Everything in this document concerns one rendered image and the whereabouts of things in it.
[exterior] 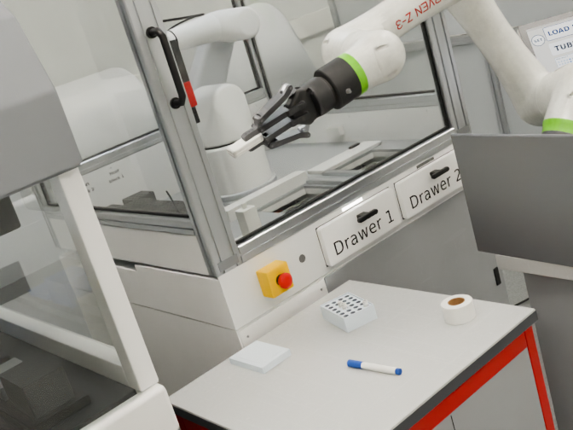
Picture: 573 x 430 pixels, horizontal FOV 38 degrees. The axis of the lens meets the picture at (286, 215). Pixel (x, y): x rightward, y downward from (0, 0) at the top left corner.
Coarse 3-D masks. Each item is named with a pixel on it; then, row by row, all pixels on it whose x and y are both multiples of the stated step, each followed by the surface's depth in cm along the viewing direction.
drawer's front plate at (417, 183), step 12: (444, 156) 244; (432, 168) 240; (456, 168) 247; (408, 180) 234; (420, 180) 237; (432, 180) 241; (444, 180) 244; (396, 192) 233; (408, 192) 235; (420, 192) 238; (444, 192) 244; (408, 204) 235; (420, 204) 238; (408, 216) 235
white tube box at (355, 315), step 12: (336, 300) 201; (348, 300) 199; (360, 300) 197; (324, 312) 200; (336, 312) 195; (348, 312) 193; (360, 312) 191; (372, 312) 193; (336, 324) 195; (348, 324) 190; (360, 324) 192
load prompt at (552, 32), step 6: (558, 24) 257; (564, 24) 256; (570, 24) 256; (546, 30) 257; (552, 30) 256; (558, 30) 256; (564, 30) 255; (570, 30) 255; (546, 36) 256; (552, 36) 256; (558, 36) 255; (564, 36) 255
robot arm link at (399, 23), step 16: (384, 0) 184; (400, 0) 182; (416, 0) 182; (432, 0) 183; (448, 0) 185; (368, 16) 180; (384, 16) 180; (400, 16) 181; (416, 16) 183; (336, 32) 178; (400, 32) 182; (336, 48) 176
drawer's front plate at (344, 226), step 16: (384, 192) 228; (352, 208) 222; (368, 208) 225; (384, 208) 228; (336, 224) 217; (352, 224) 221; (368, 224) 225; (384, 224) 229; (320, 240) 216; (336, 240) 218; (368, 240) 225; (336, 256) 218
